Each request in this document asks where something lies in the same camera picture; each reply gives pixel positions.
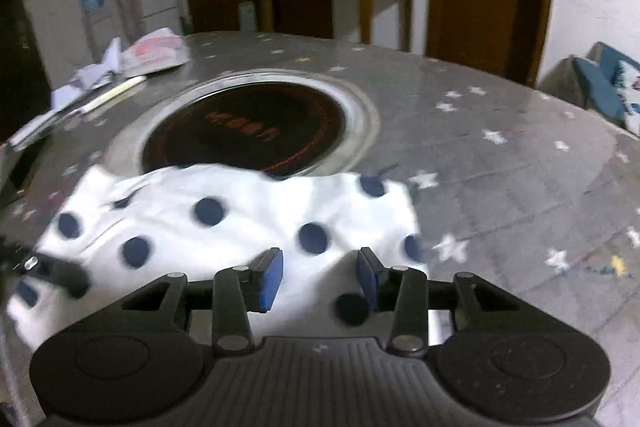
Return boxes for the white navy polka-dot shorts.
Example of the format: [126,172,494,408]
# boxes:
[8,165,424,348]

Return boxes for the round induction cooktop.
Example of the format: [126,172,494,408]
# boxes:
[102,69,381,176]

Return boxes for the crumpled white paper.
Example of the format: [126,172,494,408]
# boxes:
[51,37,122,112]

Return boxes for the white pen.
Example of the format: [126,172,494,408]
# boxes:
[75,75,146,115]

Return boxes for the pink white tissue pack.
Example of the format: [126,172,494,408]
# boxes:
[120,27,191,78]

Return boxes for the water dispenser with bottle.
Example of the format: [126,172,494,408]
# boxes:
[79,0,117,63]

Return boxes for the blue sofa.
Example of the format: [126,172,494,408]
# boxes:
[538,41,639,136]

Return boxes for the butterfly print pillow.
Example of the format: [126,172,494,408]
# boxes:
[614,61,640,135]

